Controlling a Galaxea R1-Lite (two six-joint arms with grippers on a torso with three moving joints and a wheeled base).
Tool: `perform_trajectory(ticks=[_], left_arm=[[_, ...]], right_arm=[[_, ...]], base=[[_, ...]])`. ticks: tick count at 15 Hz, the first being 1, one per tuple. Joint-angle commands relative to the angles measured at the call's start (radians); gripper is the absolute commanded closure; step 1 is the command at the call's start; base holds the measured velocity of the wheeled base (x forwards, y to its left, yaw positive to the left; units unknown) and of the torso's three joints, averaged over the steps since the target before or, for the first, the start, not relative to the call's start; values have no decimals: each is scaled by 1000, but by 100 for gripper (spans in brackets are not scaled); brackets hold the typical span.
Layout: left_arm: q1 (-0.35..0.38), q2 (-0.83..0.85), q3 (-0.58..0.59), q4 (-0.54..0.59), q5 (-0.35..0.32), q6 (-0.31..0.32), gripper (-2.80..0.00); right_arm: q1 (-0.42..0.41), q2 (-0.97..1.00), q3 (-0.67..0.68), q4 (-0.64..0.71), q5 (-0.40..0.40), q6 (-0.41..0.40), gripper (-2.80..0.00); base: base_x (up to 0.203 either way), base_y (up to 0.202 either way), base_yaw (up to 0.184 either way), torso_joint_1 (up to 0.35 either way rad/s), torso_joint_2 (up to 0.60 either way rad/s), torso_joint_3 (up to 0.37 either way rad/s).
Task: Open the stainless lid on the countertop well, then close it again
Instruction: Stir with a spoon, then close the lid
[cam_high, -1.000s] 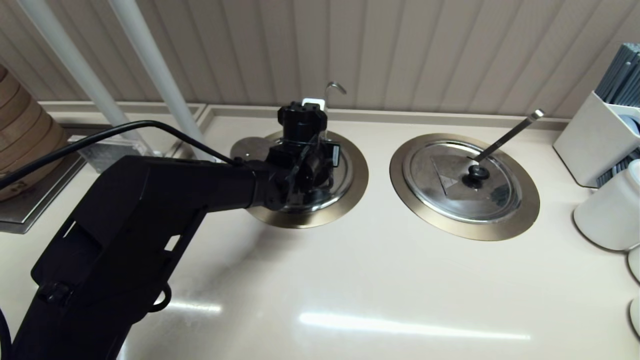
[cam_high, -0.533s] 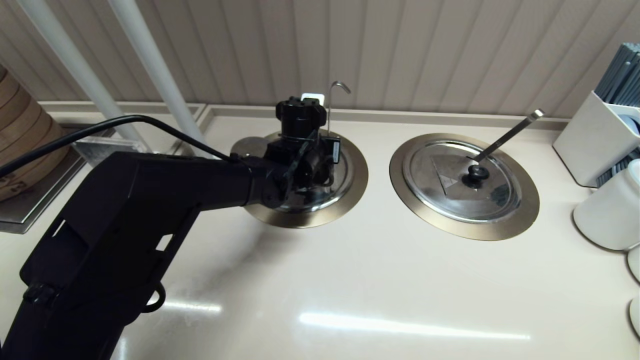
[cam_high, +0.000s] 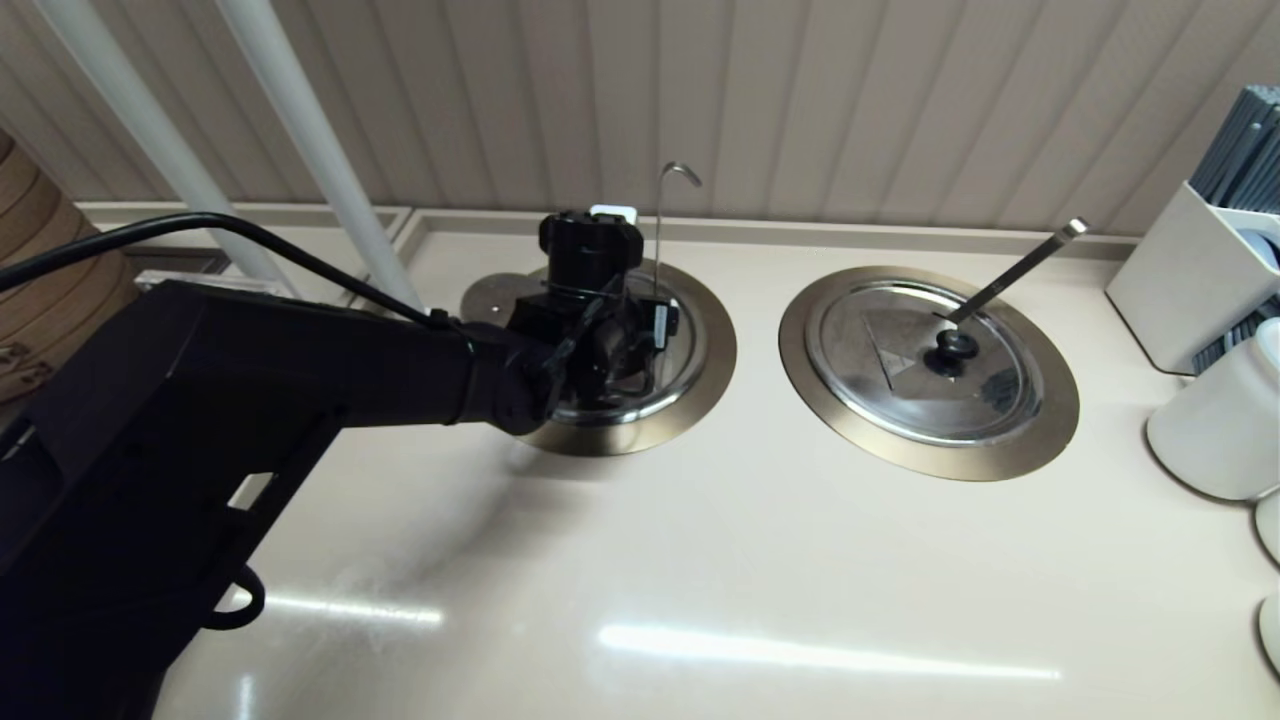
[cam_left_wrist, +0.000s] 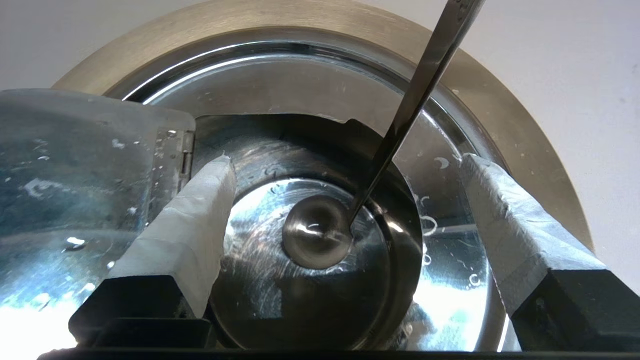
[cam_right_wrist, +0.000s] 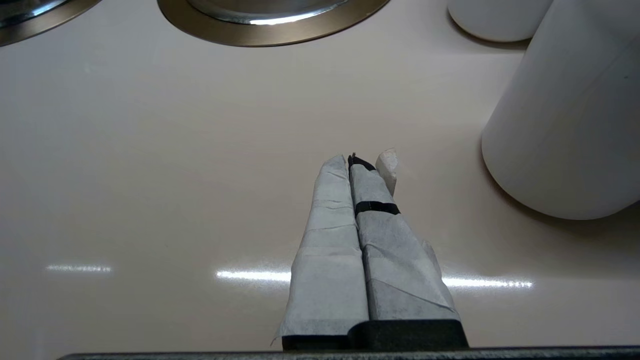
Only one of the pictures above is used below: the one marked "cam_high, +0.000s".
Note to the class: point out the grey chopsticks bundle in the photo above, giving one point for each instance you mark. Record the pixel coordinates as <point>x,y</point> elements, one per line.
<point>1240,150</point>

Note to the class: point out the white blue-rimmed round item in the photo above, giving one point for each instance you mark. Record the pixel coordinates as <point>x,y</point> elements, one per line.
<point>1263,250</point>

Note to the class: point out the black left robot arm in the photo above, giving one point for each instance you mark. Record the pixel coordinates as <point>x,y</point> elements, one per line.
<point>200,400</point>

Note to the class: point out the white cutlery holder box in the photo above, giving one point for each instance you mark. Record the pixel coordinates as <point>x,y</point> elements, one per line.
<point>1160,280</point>

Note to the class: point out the white pole with base flange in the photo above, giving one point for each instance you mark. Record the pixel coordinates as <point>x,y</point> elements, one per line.
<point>300,120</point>

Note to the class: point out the thin white pole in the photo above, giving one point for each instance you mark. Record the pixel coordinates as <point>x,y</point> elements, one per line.
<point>140,110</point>

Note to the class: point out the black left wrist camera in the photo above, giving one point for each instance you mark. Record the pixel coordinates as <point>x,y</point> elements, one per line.
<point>590,255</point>

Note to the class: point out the clear acrylic sign holder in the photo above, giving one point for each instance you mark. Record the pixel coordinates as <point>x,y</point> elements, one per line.
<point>170,278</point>

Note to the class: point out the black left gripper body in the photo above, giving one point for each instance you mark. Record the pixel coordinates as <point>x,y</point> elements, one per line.
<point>600,340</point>

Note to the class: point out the white ceramic jar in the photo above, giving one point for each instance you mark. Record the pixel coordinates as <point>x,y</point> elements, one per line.
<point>1215,420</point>

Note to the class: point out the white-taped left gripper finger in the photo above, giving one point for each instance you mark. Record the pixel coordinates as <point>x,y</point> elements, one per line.
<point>663,328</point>

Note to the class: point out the stacked bamboo steamer baskets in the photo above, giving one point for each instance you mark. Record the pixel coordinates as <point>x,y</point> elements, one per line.
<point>40,200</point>

